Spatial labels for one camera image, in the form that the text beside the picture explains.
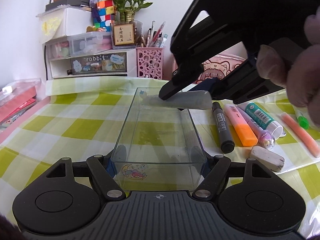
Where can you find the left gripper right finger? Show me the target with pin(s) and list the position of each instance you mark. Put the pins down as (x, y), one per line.
(215, 177)

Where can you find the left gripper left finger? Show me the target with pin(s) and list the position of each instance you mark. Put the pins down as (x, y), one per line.
(100, 179)

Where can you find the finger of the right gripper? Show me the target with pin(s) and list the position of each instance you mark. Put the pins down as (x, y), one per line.
(183, 77)

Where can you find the grey blue pen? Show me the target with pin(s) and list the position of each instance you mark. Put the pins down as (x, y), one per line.
(198, 99)

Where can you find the black marker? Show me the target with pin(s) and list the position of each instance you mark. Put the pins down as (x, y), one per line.
(226, 142)

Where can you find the orange highlighter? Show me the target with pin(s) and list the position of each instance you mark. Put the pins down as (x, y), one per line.
(244, 132)

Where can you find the clear plastic tray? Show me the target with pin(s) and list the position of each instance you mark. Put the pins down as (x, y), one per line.
(158, 148)

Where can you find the green highlighter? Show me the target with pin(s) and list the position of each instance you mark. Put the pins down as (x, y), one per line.
(302, 120)

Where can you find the pink pen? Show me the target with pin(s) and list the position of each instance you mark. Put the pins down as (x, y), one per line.
(303, 135)

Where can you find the right hand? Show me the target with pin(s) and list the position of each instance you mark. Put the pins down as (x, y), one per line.
(302, 80)

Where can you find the pink cat pencil case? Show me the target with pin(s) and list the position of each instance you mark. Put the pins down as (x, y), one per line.
(219, 66)

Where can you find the pink perforated pen holder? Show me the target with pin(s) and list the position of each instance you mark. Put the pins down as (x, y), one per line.
(150, 62)

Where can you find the grey eraser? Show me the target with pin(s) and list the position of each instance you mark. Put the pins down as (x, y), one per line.
(271, 160)

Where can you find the purple charm pen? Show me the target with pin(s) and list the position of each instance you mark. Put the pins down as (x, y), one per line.
(265, 138)

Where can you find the teal glue stick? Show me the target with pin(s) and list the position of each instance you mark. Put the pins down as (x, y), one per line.
(264, 120)

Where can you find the framed calligraphy plaque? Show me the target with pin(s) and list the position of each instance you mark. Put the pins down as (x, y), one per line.
(123, 36)

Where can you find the green checkered tablecloth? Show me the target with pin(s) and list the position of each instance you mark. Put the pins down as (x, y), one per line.
(82, 116)

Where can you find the bamboo plant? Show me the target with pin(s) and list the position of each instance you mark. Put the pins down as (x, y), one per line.
(128, 8)

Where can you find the rubik cube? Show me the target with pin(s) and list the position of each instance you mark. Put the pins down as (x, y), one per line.
(104, 14)

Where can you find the white drawer organizer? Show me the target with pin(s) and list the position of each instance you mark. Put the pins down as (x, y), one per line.
(71, 51)

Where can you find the red box stack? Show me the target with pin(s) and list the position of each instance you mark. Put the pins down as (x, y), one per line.
(16, 98)

